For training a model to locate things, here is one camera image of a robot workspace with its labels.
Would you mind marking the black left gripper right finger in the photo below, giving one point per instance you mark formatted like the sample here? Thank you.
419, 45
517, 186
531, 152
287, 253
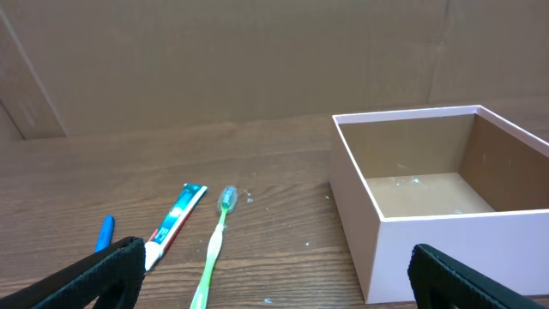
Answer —
439, 281

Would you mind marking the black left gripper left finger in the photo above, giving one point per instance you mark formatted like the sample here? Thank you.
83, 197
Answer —
110, 278

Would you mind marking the white cardboard box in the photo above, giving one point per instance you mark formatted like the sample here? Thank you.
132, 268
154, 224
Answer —
461, 179

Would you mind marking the blue disposable razor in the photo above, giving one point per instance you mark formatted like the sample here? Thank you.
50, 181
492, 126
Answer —
106, 231

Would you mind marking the toothpaste tube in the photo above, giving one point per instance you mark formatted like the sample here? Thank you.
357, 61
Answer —
166, 232

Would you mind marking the green toothbrush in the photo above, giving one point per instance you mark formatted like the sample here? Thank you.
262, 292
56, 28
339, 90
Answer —
226, 204

